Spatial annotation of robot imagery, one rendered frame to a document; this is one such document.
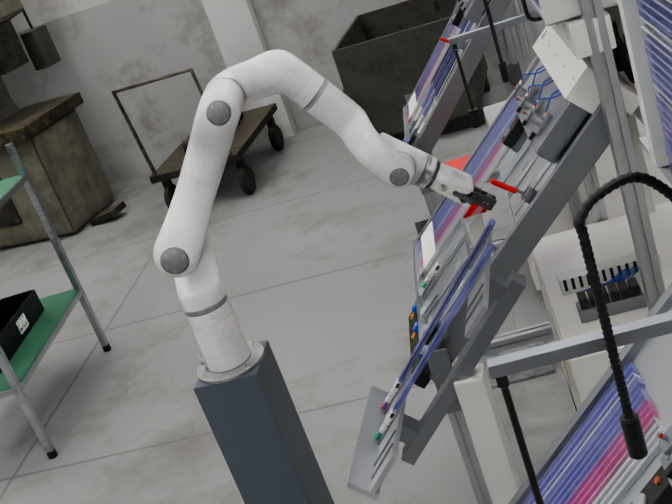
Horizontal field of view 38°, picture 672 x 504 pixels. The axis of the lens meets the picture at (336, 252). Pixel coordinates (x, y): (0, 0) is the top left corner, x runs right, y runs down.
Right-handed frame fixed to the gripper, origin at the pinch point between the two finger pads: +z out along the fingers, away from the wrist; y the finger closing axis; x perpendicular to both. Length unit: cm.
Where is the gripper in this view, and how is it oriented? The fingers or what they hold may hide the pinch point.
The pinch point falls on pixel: (486, 200)
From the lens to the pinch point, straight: 249.7
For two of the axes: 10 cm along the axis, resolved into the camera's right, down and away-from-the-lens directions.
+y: 0.6, -4.7, 8.8
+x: -4.3, 7.8, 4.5
